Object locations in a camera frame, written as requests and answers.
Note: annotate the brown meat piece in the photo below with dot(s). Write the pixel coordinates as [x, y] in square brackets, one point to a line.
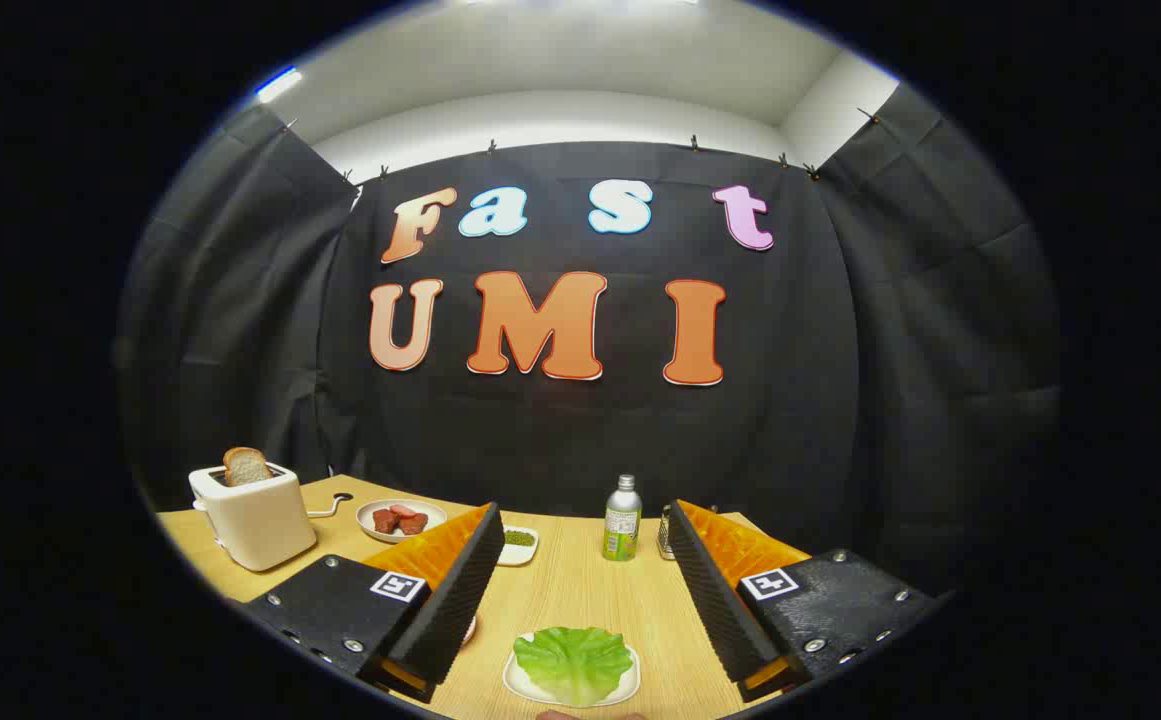
[413, 524]
[385, 521]

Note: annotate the brown crust bread slice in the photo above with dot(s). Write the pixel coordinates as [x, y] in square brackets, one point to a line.
[246, 468]

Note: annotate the pile of green beans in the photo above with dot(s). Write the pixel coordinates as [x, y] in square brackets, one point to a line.
[519, 538]

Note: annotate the silver green drink bottle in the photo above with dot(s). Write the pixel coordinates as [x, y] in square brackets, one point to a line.
[622, 530]

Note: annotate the white divided dish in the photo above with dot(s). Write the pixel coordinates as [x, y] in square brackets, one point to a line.
[518, 554]

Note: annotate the green lettuce leaf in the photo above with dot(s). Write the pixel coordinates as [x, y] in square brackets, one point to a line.
[573, 660]

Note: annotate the white rounded square plate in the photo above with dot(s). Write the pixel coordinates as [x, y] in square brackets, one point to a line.
[515, 682]

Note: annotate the black backdrop cloth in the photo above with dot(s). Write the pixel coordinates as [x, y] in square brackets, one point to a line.
[580, 440]

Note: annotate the ceiling light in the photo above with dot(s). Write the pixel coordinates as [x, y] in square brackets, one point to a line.
[278, 84]

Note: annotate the round white plate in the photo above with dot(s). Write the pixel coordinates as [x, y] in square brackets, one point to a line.
[430, 505]

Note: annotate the pink round plate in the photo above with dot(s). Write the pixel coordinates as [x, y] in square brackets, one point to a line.
[469, 630]

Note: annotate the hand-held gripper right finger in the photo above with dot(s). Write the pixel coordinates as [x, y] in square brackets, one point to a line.
[715, 600]

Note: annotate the white toaster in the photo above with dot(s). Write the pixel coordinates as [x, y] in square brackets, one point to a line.
[255, 525]

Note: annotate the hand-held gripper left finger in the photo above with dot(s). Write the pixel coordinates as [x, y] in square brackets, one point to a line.
[450, 600]

